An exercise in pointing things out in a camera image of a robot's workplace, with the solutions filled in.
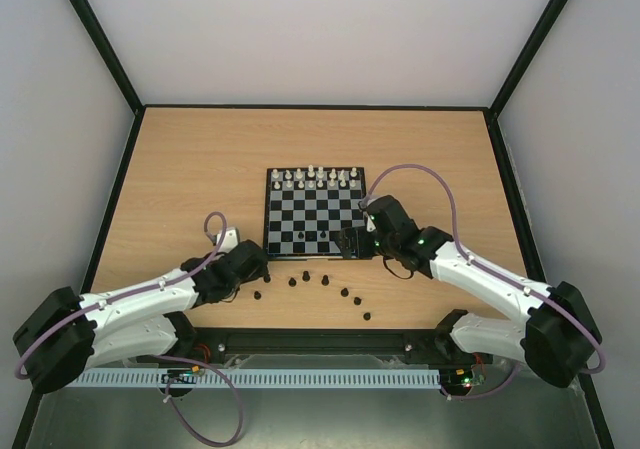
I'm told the black and silver chessboard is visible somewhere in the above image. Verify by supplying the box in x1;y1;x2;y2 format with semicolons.
263;166;367;260

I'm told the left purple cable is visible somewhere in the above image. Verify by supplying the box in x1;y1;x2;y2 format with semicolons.
13;211;246;445

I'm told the black aluminium frame rail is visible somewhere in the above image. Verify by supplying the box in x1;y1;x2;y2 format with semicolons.
168;328;493;368

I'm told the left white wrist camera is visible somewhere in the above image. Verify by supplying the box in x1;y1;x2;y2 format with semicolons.
213;226;240;253

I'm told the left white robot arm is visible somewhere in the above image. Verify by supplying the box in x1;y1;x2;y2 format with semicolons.
13;240;268;394

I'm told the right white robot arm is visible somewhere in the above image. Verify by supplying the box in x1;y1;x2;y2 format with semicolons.
334;195;602;388

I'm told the purple cable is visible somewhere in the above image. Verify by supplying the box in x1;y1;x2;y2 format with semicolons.
13;211;246;445
360;163;608;401

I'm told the light blue cable duct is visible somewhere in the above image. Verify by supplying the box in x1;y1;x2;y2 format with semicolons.
69;368;441;390

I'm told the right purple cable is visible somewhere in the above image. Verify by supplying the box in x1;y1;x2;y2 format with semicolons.
360;163;608;401

